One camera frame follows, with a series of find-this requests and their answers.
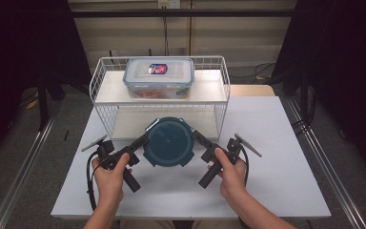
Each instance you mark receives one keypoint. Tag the person's right leg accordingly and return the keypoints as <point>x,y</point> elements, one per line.
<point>216,225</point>

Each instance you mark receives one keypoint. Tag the black horizontal bar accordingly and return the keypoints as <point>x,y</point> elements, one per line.
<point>184,13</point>

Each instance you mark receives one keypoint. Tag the black curtain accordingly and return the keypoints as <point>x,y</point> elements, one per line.
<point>19,47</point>
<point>346,63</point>

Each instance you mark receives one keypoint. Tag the person's leg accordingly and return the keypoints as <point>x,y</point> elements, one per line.
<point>149,225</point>
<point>216,225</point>

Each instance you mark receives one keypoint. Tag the person's left leg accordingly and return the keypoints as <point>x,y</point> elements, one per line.
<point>149,225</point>

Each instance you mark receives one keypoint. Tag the round dark teal food container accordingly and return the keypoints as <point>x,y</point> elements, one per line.
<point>169,143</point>

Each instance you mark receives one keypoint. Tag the person's left hand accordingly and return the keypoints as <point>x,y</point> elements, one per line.
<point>109,186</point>

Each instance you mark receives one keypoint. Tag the wooden table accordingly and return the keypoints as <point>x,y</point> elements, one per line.
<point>251,90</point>

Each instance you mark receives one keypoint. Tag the small black pen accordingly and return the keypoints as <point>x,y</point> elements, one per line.
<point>65,135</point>

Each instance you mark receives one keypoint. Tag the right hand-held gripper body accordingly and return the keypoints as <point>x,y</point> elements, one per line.
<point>235,152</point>

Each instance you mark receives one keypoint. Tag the person's right hand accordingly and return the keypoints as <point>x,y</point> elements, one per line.
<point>233,179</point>

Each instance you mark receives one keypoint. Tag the black metal stand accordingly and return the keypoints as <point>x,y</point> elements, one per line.
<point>43,105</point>
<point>304,95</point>

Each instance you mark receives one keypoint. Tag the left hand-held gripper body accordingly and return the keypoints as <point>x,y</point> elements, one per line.
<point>108,159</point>

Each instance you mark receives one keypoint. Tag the clear rectangular food container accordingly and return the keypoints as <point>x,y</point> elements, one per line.
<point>158,78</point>

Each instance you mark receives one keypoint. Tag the white wall power outlet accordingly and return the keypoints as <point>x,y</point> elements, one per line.
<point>169,3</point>

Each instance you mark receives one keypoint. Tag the aluminium floor rail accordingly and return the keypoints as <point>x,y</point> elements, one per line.
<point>327,171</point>
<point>22,171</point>

